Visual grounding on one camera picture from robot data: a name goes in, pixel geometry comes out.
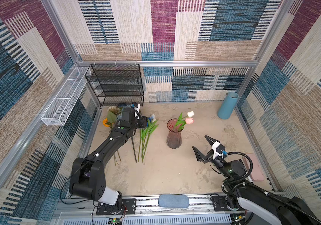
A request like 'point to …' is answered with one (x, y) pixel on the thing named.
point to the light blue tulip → (152, 116)
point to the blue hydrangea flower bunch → (121, 106)
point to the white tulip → (189, 114)
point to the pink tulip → (180, 124)
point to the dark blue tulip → (150, 119)
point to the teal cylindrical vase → (228, 106)
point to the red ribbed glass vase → (174, 138)
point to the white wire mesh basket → (58, 111)
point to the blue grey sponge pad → (173, 201)
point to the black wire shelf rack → (116, 83)
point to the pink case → (256, 173)
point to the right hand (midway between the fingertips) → (199, 142)
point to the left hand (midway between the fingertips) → (144, 116)
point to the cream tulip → (147, 133)
